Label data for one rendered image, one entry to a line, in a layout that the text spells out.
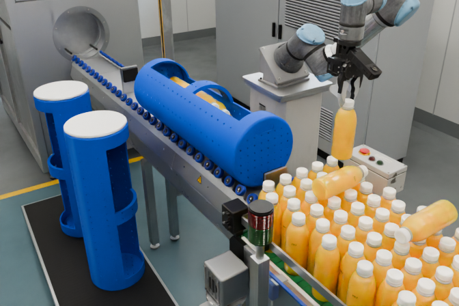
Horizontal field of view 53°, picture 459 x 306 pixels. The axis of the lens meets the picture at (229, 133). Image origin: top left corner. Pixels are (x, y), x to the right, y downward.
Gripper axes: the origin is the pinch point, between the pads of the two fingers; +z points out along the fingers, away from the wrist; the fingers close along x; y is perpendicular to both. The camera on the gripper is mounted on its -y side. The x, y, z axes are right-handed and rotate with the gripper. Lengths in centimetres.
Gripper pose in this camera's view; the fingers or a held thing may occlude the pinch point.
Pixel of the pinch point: (348, 102)
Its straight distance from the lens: 152.9
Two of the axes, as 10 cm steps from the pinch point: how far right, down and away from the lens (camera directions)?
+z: 0.1, 8.9, 4.6
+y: -5.5, -3.8, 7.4
